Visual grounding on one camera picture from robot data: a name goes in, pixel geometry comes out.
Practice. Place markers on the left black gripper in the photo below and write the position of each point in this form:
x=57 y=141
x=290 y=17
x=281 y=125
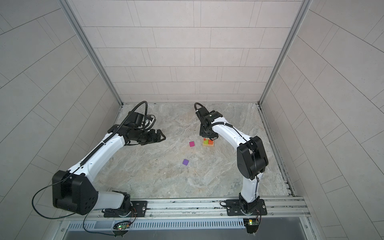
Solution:
x=158 y=139

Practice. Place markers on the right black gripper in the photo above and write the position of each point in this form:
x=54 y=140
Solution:
x=201 y=132

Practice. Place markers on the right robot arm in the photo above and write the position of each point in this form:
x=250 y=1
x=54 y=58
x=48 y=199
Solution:
x=252 y=159

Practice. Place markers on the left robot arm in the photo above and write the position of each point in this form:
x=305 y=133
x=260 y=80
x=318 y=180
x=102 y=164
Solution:
x=73 y=189

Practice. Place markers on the left circuit board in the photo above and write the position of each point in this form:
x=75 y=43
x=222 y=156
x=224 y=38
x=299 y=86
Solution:
x=122 y=226

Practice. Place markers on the circuit board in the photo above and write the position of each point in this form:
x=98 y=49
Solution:
x=251 y=222
x=122 y=226

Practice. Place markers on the right circuit board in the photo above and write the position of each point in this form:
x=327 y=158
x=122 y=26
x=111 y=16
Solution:
x=251 y=222

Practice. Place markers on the aluminium mounting rail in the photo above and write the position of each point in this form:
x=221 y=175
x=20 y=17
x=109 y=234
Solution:
x=207 y=208

